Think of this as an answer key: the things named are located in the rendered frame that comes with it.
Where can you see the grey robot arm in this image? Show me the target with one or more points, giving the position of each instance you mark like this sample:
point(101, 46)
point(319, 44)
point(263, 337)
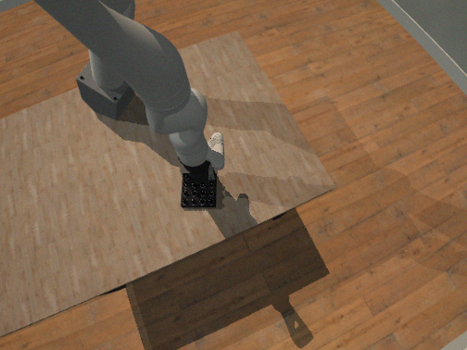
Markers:
point(142, 57)

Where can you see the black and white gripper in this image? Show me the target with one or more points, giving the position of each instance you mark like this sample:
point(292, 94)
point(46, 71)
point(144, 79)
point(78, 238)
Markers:
point(199, 166)

